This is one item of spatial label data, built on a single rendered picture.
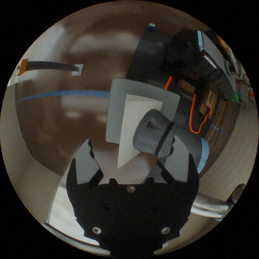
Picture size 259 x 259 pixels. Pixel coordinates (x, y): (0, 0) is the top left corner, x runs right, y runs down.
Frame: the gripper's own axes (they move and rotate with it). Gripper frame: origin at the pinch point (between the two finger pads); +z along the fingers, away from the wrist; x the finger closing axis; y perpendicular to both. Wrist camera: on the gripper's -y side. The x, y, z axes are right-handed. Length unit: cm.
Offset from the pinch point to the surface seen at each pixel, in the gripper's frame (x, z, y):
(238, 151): 552, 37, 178
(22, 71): -76, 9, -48
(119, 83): -5.0, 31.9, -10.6
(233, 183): 526, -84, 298
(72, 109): -107, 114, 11
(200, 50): 65, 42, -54
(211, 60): 81, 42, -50
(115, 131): -9.8, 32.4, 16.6
